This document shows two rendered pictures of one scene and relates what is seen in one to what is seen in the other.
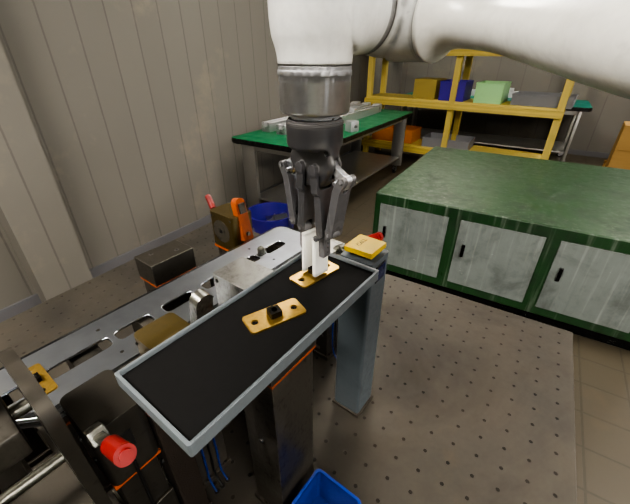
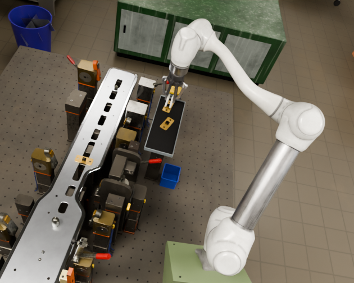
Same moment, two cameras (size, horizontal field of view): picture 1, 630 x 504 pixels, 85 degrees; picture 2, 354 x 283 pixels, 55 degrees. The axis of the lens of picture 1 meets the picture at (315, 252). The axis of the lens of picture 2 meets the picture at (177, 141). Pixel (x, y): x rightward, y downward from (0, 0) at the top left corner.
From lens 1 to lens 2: 132 cm
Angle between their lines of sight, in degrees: 37
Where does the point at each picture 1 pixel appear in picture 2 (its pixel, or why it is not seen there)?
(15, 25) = not seen: outside the picture
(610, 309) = (247, 68)
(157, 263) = (80, 105)
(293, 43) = (181, 63)
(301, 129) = (177, 77)
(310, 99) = (182, 73)
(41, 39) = not seen: outside the picture
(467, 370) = (198, 119)
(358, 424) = not seen: hidden behind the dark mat
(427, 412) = (187, 138)
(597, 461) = (239, 140)
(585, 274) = (237, 51)
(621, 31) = (241, 86)
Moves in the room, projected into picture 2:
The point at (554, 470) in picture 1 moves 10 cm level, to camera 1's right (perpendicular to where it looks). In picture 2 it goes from (227, 145) to (239, 142)
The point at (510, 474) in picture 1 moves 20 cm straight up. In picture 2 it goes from (215, 150) to (225, 131)
